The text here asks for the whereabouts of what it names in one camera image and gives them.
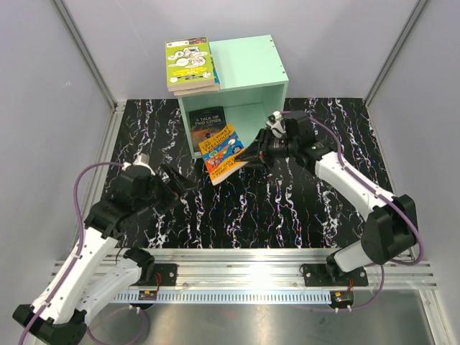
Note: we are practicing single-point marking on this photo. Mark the lime green book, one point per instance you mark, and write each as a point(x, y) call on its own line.
point(188, 64)

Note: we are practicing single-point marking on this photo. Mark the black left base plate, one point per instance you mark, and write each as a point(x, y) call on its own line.
point(164, 274)

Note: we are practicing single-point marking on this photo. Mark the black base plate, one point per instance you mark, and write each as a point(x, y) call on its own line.
point(326, 275)
point(164, 274)

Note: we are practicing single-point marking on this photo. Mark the dark Tale of Two Cities book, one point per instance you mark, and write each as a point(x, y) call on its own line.
point(205, 123)

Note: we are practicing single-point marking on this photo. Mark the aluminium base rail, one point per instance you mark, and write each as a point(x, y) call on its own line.
point(264, 276)

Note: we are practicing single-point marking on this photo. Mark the blue 26-Storey Treehouse book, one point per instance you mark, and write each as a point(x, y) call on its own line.
point(210, 50)

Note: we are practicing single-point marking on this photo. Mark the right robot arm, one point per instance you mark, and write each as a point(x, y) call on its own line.
point(390, 221)

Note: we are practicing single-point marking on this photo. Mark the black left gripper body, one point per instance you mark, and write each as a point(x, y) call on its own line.
point(162, 195)

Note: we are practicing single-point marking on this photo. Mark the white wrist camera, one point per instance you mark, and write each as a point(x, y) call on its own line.
point(142, 160)
point(276, 124)

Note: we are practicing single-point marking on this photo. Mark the orange 130-Storey Treehouse book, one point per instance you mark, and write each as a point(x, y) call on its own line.
point(220, 152)

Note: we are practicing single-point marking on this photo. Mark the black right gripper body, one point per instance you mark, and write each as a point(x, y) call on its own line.
point(274, 148)

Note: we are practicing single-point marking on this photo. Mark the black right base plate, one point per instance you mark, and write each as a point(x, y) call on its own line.
point(326, 275)

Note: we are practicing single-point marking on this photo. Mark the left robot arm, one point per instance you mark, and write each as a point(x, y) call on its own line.
point(62, 312)

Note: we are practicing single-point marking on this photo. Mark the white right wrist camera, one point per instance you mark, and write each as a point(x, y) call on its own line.
point(276, 124)

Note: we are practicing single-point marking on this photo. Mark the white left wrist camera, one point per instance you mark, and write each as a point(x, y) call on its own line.
point(142, 160)

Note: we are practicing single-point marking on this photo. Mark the mint green open box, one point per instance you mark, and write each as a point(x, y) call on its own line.
point(253, 84)

